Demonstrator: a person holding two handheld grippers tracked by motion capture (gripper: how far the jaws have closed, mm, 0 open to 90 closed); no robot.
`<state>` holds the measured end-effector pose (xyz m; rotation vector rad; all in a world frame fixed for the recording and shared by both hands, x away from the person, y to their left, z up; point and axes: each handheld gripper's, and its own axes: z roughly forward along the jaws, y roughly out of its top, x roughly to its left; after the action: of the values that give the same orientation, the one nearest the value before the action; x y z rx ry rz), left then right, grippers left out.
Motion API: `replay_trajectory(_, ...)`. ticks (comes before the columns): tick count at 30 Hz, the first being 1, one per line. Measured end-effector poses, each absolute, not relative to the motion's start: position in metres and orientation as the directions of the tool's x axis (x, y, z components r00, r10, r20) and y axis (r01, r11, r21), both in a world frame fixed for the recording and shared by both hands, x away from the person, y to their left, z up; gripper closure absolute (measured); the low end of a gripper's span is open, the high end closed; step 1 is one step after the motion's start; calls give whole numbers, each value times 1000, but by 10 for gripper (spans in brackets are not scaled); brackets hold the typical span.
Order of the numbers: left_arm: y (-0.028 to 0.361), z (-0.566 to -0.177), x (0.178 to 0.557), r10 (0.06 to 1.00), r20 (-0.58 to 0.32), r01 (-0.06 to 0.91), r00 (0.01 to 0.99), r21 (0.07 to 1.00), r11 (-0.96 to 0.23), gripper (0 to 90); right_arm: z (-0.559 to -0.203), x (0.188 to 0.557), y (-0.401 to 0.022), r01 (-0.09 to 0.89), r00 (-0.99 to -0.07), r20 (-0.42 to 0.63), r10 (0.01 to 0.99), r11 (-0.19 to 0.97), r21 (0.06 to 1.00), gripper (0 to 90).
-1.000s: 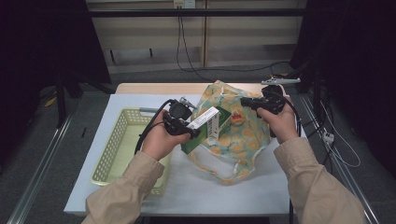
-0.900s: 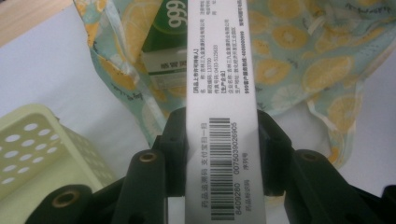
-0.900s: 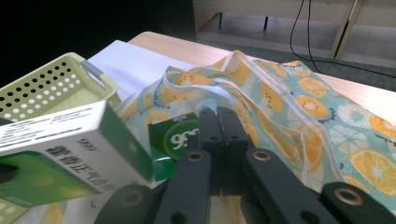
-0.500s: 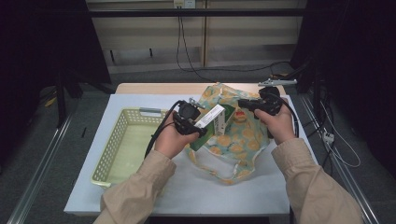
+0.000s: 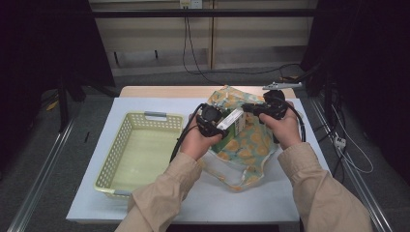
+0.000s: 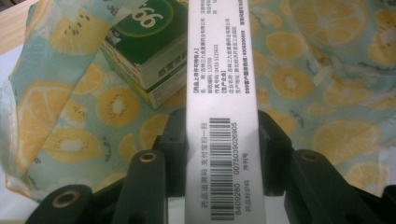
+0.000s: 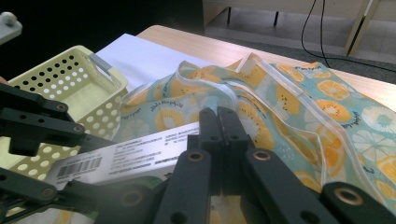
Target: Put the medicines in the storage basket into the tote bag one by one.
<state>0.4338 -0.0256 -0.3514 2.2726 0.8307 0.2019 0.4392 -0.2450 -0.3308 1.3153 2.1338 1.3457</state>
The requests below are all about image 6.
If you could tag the green square medicine box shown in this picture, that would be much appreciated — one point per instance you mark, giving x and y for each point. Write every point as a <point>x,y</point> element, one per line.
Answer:
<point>149,43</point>

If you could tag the tall white green medicine box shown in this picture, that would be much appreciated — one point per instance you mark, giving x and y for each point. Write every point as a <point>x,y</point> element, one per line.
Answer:
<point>221,93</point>

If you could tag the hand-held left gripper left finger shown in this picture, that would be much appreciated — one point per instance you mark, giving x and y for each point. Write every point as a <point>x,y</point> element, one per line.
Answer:
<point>176,149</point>

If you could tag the fruit print cloth bag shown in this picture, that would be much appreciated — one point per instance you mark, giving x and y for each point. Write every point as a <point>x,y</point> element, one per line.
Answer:
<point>311,109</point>

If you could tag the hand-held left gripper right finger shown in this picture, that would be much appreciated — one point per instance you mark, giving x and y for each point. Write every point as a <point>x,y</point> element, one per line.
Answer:
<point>275,155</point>

